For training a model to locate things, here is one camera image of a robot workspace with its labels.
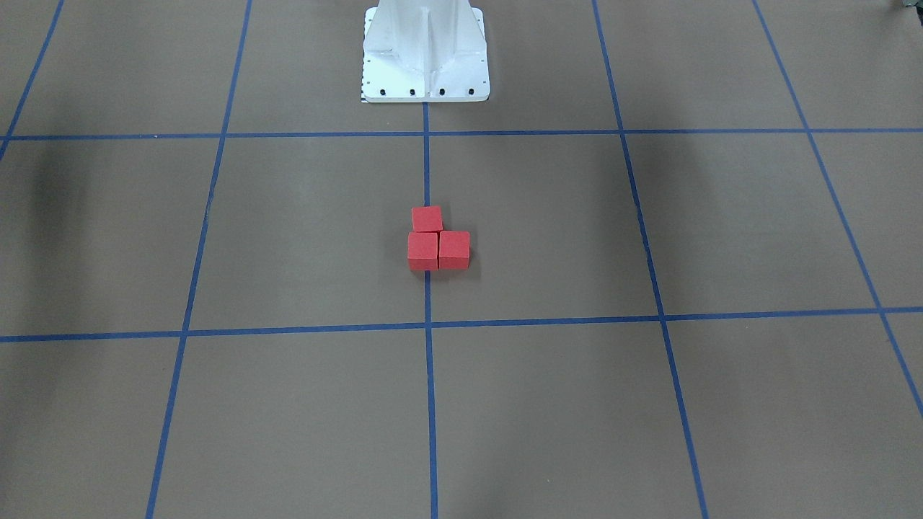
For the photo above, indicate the brown paper table mat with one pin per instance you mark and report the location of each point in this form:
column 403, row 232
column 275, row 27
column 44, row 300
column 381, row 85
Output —
column 694, row 288

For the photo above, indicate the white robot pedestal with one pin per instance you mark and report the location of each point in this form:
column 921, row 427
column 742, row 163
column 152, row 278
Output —
column 424, row 52

